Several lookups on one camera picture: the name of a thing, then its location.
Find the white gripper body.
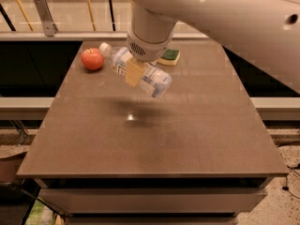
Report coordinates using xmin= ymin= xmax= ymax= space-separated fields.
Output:
xmin=127 ymin=26 xmax=173 ymax=62

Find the black diagonal pole left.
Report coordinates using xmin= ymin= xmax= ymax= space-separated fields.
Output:
xmin=0 ymin=3 xmax=16 ymax=32

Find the black floor cable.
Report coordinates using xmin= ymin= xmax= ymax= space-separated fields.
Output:
xmin=276 ymin=141 xmax=300 ymax=202

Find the green white package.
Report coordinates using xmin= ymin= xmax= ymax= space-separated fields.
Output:
xmin=24 ymin=201 xmax=54 ymax=225

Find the yellow pole centre left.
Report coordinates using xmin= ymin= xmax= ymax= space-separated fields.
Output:
xmin=86 ymin=0 xmax=97 ymax=31

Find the clear blue plastic bottle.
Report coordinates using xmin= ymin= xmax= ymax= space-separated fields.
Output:
xmin=98 ymin=42 xmax=173 ymax=98

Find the grey table drawer base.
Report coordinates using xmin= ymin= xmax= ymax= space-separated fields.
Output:
xmin=39 ymin=187 xmax=267 ymax=225

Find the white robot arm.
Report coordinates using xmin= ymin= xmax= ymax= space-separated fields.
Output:
xmin=127 ymin=0 xmax=300 ymax=93

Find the red apple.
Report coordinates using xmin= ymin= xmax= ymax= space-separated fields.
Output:
xmin=81 ymin=48 xmax=104 ymax=71

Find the yellow pole far left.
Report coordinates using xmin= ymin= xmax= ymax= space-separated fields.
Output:
xmin=15 ymin=0 xmax=34 ymax=31

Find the yellow pole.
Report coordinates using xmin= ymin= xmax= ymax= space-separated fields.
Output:
xmin=86 ymin=0 xmax=97 ymax=31
xmin=15 ymin=0 xmax=34 ymax=31

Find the green yellow sponge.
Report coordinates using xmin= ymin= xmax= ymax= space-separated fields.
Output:
xmin=157 ymin=49 xmax=180 ymax=67

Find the metal handrail bar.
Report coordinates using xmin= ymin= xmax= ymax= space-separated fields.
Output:
xmin=0 ymin=31 xmax=210 ymax=42

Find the left metal railing bracket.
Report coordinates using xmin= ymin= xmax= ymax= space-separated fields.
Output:
xmin=34 ymin=0 xmax=58 ymax=37

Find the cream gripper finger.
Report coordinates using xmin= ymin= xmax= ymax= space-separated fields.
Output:
xmin=126 ymin=57 xmax=145 ymax=87

